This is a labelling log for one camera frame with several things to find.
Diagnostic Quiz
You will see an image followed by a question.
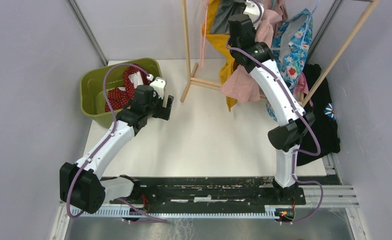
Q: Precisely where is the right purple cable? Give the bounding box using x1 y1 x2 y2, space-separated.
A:
226 0 324 225

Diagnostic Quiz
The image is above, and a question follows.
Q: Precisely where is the black garment with flower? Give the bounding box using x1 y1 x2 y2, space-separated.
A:
297 64 341 166

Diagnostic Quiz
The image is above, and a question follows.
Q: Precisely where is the pink garment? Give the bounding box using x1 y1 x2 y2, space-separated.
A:
220 0 288 103

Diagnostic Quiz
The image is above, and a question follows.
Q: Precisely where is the yellow skirt grey lining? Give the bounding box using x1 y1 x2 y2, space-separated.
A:
202 0 249 113

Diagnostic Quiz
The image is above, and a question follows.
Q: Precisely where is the green plastic basket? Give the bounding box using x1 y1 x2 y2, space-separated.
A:
80 57 162 129

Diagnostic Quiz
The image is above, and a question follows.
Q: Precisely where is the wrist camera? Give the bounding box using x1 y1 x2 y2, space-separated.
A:
147 74 167 100
243 0 264 23

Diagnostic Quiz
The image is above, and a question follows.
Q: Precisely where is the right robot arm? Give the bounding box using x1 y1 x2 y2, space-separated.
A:
227 13 315 204

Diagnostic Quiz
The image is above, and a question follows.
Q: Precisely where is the pink wire hanger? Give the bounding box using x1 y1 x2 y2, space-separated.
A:
200 0 209 68

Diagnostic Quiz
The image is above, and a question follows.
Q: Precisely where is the purple cable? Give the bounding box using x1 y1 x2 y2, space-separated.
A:
65 63 169 224
226 0 324 225

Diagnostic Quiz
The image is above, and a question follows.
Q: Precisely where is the blue floral garment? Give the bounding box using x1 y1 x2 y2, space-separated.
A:
266 8 314 123

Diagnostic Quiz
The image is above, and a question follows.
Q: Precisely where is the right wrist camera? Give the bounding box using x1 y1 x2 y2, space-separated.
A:
243 0 264 23

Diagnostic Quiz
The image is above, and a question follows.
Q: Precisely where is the red polka dot skirt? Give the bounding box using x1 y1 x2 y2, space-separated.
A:
108 64 150 111

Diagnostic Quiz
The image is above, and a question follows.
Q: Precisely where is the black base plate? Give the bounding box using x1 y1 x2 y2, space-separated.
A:
125 176 306 214

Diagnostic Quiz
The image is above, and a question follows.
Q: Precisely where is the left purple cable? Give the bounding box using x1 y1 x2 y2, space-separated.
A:
65 63 169 224

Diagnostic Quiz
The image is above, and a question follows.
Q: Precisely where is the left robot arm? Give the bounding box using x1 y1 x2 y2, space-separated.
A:
59 80 174 214

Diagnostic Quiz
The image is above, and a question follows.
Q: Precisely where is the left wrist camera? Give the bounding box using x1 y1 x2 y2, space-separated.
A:
147 74 167 100

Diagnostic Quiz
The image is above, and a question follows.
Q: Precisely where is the wooden clothes rack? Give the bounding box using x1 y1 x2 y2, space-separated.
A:
180 0 380 106

